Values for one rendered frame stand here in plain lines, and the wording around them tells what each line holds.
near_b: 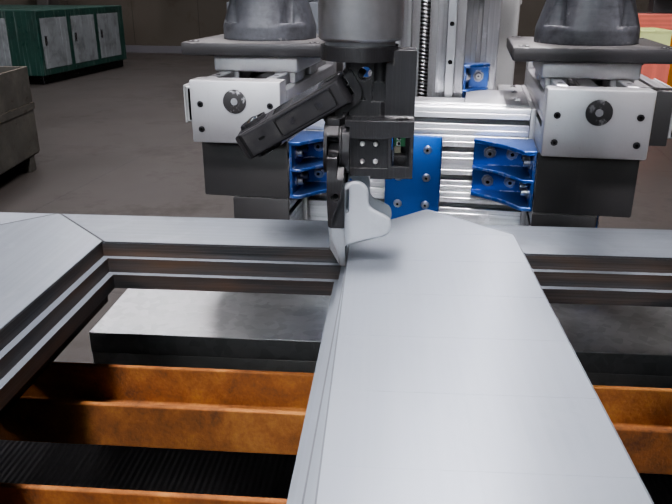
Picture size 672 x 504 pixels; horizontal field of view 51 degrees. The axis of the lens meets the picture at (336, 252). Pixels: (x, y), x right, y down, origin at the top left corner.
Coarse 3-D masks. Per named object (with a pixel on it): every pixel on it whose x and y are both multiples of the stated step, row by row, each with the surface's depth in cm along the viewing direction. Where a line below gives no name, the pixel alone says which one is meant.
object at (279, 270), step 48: (96, 288) 71; (144, 288) 75; (192, 288) 74; (240, 288) 74; (288, 288) 73; (336, 288) 71; (576, 288) 71; (624, 288) 71; (0, 336) 56; (48, 336) 61; (0, 384) 54
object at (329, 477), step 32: (320, 480) 39; (352, 480) 39; (384, 480) 39; (416, 480) 39; (448, 480) 39; (480, 480) 39; (512, 480) 39; (544, 480) 39; (576, 480) 39; (608, 480) 39; (640, 480) 39
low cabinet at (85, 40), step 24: (0, 24) 813; (24, 24) 808; (48, 24) 827; (72, 24) 876; (96, 24) 933; (120, 24) 996; (0, 48) 824; (24, 48) 819; (48, 48) 830; (72, 48) 881; (96, 48) 935; (120, 48) 999; (48, 72) 834; (72, 72) 892; (96, 72) 949
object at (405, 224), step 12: (408, 216) 83; (396, 228) 79; (408, 228) 79; (420, 228) 79; (432, 228) 79; (444, 228) 79; (456, 228) 79; (468, 228) 79; (480, 228) 79; (492, 228) 79
